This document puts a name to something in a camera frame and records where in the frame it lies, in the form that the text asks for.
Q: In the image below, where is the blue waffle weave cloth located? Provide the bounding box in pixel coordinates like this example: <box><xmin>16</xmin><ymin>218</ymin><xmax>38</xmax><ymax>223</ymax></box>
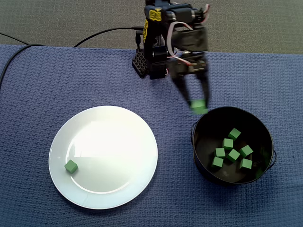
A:
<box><xmin>0</xmin><ymin>44</ymin><xmax>303</xmax><ymax>227</ymax></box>

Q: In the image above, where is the black round metal container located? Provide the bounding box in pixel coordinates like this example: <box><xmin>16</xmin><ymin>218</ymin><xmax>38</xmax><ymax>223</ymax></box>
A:
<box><xmin>190</xmin><ymin>106</ymin><xmax>277</xmax><ymax>186</ymax></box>

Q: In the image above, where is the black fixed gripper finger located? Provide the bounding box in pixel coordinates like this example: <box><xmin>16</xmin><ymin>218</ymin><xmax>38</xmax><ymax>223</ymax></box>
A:
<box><xmin>196</xmin><ymin>70</ymin><xmax>212</xmax><ymax>107</ymax></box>

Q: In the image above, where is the thin black cable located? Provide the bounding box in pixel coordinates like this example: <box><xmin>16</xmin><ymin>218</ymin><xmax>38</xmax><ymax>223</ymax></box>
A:
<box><xmin>0</xmin><ymin>32</ymin><xmax>29</xmax><ymax>45</ymax></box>

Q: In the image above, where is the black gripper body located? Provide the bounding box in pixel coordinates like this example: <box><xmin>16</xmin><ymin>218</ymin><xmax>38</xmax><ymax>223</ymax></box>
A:
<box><xmin>169</xmin><ymin>24</ymin><xmax>210</xmax><ymax>80</ymax></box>

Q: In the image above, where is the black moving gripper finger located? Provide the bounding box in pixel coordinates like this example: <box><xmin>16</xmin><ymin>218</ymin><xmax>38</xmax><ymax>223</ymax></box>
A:
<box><xmin>171</xmin><ymin>73</ymin><xmax>195</xmax><ymax>107</ymax></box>

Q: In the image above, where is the thick black cable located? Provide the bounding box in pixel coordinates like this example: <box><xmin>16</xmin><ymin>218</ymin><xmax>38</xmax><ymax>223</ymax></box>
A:
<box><xmin>0</xmin><ymin>44</ymin><xmax>45</xmax><ymax>92</ymax></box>

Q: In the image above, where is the short black robot cable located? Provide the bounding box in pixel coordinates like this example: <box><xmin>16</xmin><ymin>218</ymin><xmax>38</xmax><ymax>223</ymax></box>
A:
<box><xmin>134</xmin><ymin>30</ymin><xmax>145</xmax><ymax>49</ymax></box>

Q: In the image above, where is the white round plate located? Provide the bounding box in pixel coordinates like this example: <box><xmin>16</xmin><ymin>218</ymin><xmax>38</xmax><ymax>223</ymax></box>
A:
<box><xmin>48</xmin><ymin>105</ymin><xmax>159</xmax><ymax>210</ymax></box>

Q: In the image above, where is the long black robot cable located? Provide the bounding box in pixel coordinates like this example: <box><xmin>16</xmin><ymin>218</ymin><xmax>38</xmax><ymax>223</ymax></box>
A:
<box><xmin>72</xmin><ymin>25</ymin><xmax>145</xmax><ymax>48</ymax></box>

